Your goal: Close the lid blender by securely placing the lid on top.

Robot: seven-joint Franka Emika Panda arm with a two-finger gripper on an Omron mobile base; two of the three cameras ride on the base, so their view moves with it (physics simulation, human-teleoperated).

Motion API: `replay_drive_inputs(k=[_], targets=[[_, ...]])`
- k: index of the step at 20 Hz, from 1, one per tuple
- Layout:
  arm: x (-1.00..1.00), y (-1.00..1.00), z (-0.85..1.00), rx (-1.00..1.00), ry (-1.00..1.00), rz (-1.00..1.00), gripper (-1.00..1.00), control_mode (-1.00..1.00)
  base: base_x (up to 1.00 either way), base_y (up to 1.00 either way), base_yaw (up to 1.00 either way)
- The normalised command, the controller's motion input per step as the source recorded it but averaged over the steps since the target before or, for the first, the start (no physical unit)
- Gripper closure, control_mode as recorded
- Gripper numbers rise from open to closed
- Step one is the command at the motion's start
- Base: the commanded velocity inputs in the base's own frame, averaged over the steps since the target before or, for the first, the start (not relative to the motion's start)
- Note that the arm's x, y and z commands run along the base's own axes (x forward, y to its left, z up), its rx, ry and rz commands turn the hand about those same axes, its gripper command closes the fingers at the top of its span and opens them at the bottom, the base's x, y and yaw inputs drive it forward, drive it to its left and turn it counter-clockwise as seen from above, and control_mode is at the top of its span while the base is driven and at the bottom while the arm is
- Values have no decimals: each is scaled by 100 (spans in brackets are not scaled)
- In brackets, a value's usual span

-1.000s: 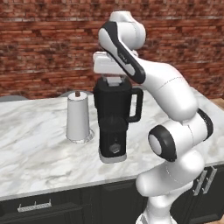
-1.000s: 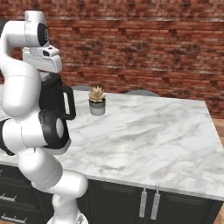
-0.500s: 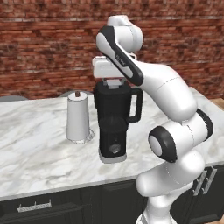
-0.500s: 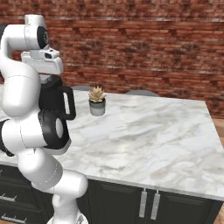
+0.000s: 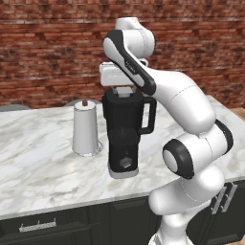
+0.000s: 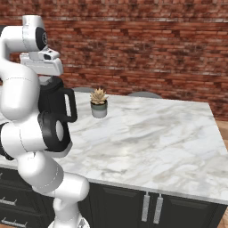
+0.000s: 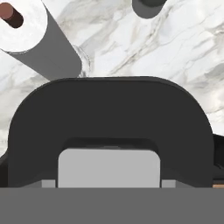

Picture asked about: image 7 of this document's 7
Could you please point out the black blender lid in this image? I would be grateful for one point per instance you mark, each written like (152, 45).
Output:
(110, 110)

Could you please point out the brown towel holder rod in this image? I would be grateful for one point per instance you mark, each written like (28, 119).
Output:
(11, 16)

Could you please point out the brown wooden board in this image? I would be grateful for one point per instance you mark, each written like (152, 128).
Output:
(218, 185)

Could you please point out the grey cylinder container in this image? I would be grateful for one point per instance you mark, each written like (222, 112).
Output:
(147, 10)

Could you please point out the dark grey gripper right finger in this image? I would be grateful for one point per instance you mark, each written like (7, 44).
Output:
(168, 184)

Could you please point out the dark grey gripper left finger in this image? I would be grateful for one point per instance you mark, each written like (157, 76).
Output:
(48, 184)

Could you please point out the white paper towel roll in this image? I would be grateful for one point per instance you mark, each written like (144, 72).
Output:
(43, 49)

